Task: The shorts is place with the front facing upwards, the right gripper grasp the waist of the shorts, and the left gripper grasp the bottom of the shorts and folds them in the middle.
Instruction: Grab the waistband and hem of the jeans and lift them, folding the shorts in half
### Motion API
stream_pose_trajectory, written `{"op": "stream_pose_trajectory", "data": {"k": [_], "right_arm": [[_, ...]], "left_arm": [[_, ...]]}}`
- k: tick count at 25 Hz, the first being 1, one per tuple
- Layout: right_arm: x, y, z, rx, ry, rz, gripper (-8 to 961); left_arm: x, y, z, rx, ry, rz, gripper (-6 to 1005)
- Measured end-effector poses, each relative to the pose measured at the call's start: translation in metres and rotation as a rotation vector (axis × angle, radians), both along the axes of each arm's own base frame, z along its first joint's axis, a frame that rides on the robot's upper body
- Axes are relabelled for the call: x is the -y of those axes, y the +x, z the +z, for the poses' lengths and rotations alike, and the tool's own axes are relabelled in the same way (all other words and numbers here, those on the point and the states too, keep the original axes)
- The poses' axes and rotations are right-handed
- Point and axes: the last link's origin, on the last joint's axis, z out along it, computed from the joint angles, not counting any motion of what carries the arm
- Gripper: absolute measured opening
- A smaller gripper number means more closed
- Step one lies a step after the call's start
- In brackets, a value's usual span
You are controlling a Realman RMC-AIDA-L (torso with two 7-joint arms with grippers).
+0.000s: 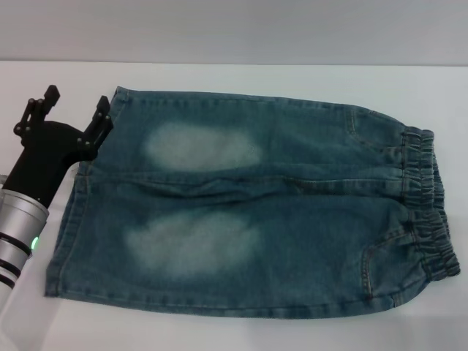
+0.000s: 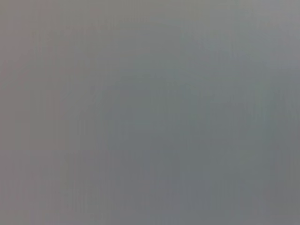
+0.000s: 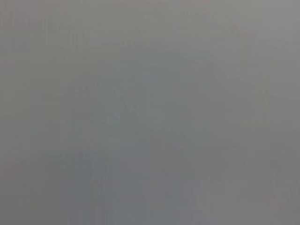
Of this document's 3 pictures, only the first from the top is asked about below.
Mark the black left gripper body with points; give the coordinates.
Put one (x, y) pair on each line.
(44, 153)

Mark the blue denim shorts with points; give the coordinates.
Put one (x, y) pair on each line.
(292, 164)

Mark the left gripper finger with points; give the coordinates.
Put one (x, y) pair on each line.
(98, 124)
(38, 109)

